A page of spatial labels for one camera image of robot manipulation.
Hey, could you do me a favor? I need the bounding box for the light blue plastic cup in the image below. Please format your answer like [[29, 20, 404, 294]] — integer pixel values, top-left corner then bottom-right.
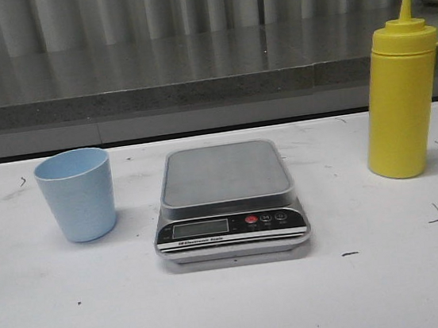
[[33, 147, 117, 243]]

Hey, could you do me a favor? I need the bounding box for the silver digital kitchen scale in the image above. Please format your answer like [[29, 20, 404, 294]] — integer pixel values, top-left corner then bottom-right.
[[154, 139, 312, 265]]

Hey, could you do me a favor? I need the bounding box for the yellow squeeze bottle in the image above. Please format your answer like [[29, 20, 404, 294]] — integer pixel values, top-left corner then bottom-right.
[[367, 0, 437, 179]]

